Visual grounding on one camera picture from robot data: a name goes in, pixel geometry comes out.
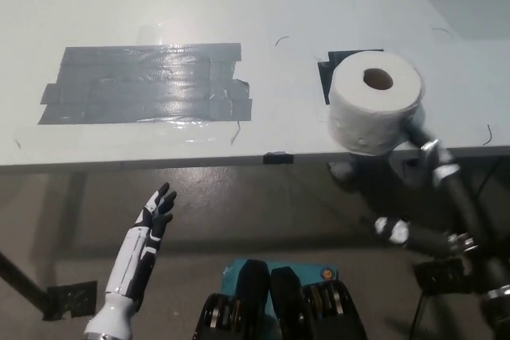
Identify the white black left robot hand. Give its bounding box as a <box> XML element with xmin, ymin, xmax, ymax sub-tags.
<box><xmin>83</xmin><ymin>182</ymin><xmax>179</xmax><ymax>335</ymax></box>

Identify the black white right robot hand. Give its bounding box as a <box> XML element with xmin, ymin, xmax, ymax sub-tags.
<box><xmin>360</xmin><ymin>115</ymin><xmax>507</xmax><ymax>297</ymax></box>

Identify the white toilet paper roll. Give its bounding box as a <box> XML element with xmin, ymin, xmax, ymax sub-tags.
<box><xmin>326</xmin><ymin>51</ymin><xmax>426</xmax><ymax>157</ymax></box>

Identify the white object under table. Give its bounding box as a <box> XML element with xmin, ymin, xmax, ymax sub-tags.
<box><xmin>328</xmin><ymin>161</ymin><xmax>355</xmax><ymax>180</ymax></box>

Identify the black diagonal pole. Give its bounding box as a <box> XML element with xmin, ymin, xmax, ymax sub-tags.
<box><xmin>0</xmin><ymin>252</ymin><xmax>53</xmax><ymax>313</ymax></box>

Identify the black tape square patch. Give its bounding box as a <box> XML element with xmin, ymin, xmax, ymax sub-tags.
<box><xmin>317</xmin><ymin>51</ymin><xmax>386</xmax><ymax>106</ymax></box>

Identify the thin black cable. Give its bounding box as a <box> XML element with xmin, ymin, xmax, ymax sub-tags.
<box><xmin>410</xmin><ymin>295</ymin><xmax>426</xmax><ymax>340</ymax></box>

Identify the grey duct tape patch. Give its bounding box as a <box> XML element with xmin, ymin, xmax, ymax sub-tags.
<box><xmin>37</xmin><ymin>41</ymin><xmax>254</xmax><ymax>126</ymax></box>

